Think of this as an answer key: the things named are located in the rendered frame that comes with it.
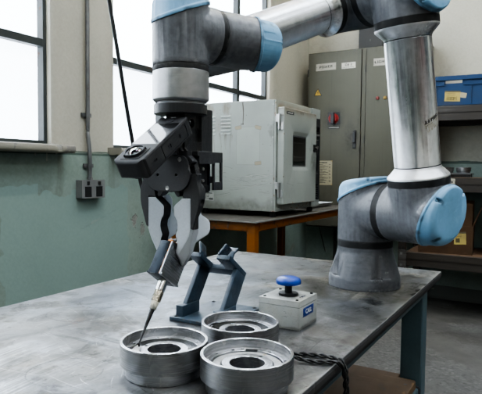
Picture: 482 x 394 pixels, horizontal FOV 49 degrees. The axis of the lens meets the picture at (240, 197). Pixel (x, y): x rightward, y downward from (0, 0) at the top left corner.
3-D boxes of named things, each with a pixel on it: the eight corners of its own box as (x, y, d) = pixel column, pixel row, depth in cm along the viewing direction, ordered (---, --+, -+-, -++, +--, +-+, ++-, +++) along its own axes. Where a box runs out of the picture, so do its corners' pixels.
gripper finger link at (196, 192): (208, 228, 69) (203, 160, 69) (201, 229, 67) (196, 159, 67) (178, 229, 71) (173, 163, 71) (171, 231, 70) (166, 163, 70)
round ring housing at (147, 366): (113, 392, 59) (113, 355, 59) (125, 358, 69) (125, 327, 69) (208, 389, 60) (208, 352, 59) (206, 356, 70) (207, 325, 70)
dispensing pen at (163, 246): (119, 335, 64) (169, 216, 72) (139, 347, 68) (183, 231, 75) (133, 338, 63) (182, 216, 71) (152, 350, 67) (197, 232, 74)
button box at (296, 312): (299, 331, 81) (299, 299, 81) (258, 324, 85) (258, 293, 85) (319, 318, 88) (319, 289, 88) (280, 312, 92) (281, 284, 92)
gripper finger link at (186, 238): (219, 260, 73) (215, 193, 73) (195, 267, 68) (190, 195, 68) (201, 260, 75) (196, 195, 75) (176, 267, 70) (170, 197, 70)
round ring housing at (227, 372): (290, 412, 54) (291, 372, 54) (190, 404, 56) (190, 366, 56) (295, 373, 65) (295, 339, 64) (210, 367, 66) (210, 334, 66)
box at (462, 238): (483, 256, 371) (485, 203, 369) (410, 252, 392) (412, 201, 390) (484, 249, 408) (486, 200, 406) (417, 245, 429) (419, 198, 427)
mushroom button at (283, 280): (294, 311, 83) (294, 279, 83) (271, 307, 85) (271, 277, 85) (304, 306, 87) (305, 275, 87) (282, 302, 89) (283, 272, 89)
